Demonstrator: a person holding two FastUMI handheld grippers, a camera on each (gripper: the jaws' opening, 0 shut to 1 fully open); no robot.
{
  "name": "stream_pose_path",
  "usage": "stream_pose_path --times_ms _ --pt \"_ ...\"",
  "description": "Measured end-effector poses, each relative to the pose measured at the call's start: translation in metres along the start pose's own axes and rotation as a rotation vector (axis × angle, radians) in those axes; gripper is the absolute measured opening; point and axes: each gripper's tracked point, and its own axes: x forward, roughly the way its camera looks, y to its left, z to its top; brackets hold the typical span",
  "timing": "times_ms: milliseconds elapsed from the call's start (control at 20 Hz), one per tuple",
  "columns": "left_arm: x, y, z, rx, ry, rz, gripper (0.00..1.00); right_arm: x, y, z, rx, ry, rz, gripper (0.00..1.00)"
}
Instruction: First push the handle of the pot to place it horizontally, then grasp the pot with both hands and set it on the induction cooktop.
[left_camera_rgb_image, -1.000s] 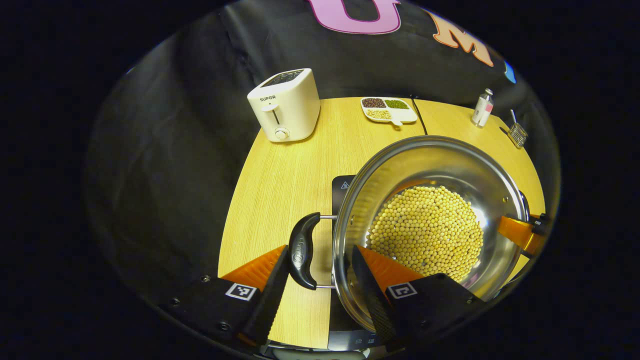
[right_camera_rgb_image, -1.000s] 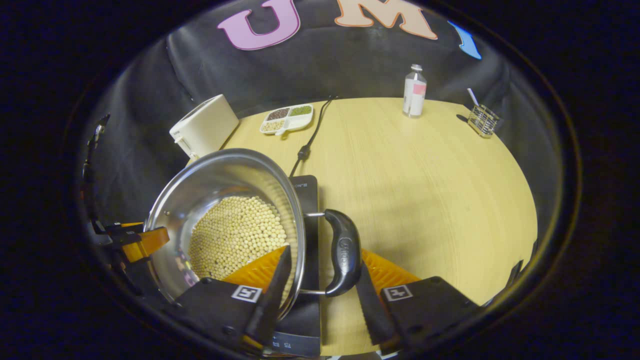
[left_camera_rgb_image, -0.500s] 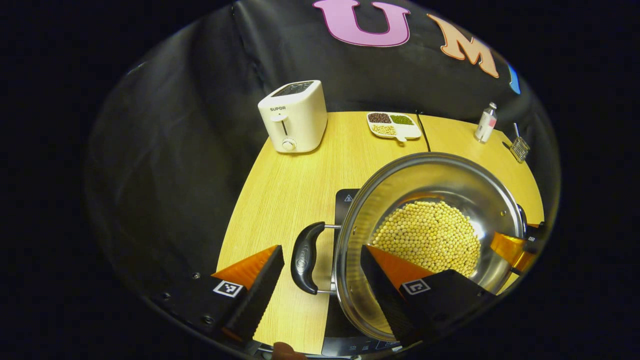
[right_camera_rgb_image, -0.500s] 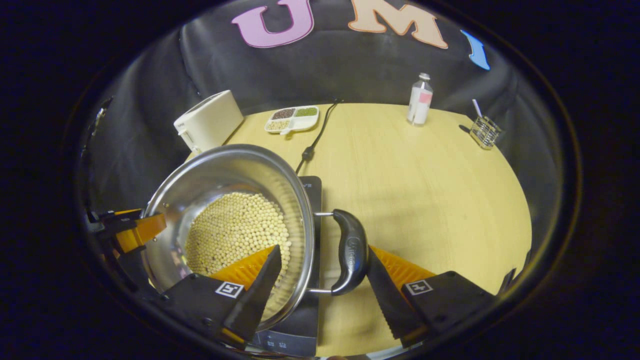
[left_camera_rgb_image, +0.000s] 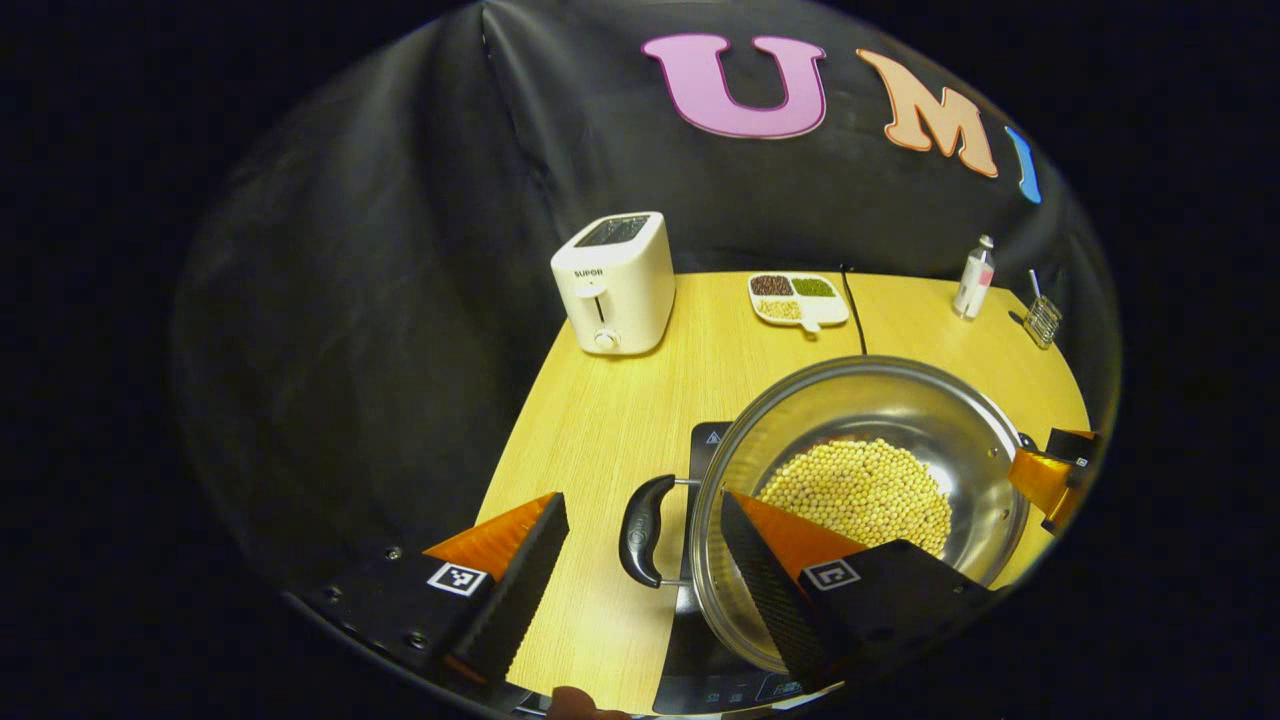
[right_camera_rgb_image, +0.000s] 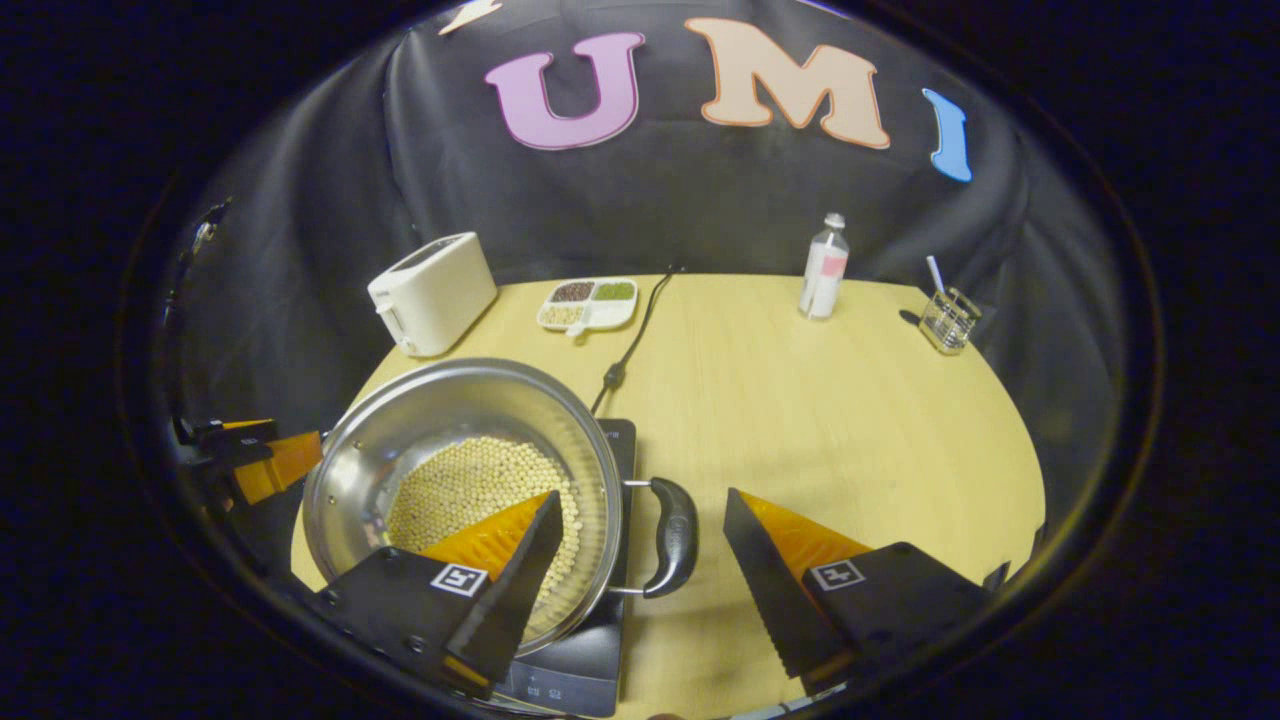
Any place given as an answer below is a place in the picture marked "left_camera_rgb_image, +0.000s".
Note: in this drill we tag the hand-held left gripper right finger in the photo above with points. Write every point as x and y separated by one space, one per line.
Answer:
770 600

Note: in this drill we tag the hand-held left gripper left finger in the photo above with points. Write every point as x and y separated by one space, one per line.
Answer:
520 590

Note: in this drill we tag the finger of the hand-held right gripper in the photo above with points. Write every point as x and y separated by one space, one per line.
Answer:
1045 485
1075 445

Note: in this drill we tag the black induction cooktop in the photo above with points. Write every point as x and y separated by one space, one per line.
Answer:
710 680

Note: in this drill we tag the stainless steel pot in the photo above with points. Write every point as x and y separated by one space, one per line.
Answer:
870 405

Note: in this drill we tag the pile of soybeans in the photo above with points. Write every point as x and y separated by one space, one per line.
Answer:
860 490

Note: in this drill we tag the metal spoon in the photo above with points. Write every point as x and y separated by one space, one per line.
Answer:
1035 283

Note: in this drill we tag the small clear bottle pink label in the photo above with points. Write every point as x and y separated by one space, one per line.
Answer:
972 285

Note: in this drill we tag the white divided bean dish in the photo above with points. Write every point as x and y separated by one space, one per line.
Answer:
800 300

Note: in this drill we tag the white toaster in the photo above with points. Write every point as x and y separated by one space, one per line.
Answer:
615 290

